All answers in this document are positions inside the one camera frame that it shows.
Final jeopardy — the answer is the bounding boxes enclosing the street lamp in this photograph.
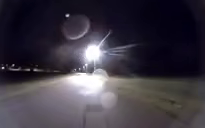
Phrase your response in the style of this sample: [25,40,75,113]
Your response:
[85,44,102,74]

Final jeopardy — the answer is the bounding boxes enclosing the dark grass verge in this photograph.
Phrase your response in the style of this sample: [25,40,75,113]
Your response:
[0,71,74,90]

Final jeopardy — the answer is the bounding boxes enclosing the row of distant lights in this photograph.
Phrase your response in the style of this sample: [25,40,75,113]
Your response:
[0,63,63,74]

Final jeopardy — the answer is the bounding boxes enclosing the grey paved path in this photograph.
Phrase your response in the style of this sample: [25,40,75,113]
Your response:
[0,72,205,128]

